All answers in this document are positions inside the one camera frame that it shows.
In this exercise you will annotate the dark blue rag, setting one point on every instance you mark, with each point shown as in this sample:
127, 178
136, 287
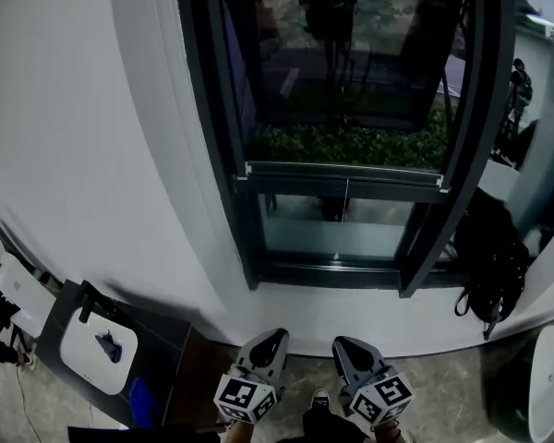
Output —
111, 346

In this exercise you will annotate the black faucet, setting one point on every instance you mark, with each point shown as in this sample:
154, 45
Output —
87, 300

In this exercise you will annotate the green hedge plants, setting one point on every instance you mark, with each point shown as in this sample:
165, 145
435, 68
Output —
351, 146

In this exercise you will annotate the white sink basin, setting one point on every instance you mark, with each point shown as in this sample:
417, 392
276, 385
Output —
80, 362

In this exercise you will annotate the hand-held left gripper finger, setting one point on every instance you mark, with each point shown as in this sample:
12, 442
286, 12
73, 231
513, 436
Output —
282, 358
247, 351

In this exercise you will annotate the glass window with dark frame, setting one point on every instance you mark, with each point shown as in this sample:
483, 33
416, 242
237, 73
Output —
341, 170

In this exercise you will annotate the bright blue cloth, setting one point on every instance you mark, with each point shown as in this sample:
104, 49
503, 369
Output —
140, 402

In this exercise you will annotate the person's black trousers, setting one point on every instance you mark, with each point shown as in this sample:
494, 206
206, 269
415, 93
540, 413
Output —
323, 426

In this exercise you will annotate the white bathtub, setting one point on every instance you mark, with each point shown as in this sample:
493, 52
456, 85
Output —
551, 386

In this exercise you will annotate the person's black and white shoe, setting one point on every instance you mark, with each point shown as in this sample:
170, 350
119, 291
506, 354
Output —
321, 398

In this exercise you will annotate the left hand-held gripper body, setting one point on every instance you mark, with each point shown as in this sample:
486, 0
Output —
247, 390

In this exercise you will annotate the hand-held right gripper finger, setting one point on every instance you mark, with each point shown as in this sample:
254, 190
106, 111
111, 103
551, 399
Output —
338, 358
371, 355

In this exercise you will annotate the person's right forearm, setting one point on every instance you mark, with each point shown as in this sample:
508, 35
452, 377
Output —
388, 433

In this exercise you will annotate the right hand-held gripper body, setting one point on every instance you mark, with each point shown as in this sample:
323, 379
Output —
381, 397

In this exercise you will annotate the wooden vanity cabinet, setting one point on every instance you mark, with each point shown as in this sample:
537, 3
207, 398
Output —
166, 339

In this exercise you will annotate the black backpack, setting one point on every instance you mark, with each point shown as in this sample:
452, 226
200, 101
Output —
489, 256

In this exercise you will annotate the person's left forearm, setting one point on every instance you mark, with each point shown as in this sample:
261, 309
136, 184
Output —
239, 433

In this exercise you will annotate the white flat panel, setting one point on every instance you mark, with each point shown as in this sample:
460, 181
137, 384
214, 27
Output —
23, 293

